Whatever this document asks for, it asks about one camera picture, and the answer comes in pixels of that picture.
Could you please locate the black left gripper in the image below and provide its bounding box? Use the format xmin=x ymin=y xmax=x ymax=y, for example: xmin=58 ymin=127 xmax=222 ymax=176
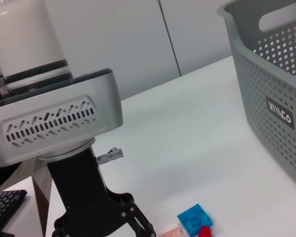
xmin=46 ymin=145 xmax=156 ymax=237

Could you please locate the grey perforated storage bin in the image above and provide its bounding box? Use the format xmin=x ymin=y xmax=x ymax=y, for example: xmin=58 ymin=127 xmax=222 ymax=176
xmin=217 ymin=0 xmax=296 ymax=193

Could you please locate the white desk with brown side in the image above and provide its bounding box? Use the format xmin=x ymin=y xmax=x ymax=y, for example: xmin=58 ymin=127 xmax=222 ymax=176
xmin=0 ymin=170 xmax=52 ymax=237

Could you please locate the long white brick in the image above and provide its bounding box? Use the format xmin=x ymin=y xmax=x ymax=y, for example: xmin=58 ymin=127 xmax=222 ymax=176
xmin=157 ymin=222 xmax=183 ymax=237

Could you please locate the blue square brick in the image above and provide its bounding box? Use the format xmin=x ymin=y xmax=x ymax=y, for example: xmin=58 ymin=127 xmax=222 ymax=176
xmin=177 ymin=203 xmax=214 ymax=237

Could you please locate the black computer keyboard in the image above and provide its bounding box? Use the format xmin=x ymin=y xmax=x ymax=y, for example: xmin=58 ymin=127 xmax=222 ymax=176
xmin=0 ymin=189 xmax=28 ymax=232

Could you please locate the black computer monitor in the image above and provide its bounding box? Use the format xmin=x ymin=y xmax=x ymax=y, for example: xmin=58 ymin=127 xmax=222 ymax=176
xmin=0 ymin=158 xmax=15 ymax=237

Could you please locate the dark red arch brick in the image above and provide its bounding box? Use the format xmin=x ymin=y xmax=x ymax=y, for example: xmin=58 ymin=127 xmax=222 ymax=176
xmin=198 ymin=226 xmax=213 ymax=237

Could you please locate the left gripper cable with plugs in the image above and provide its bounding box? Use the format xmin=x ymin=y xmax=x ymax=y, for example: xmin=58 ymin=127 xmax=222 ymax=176
xmin=96 ymin=147 xmax=124 ymax=162

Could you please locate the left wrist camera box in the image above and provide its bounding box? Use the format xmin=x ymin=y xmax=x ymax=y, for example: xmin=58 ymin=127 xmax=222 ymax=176
xmin=0 ymin=68 xmax=124 ymax=168

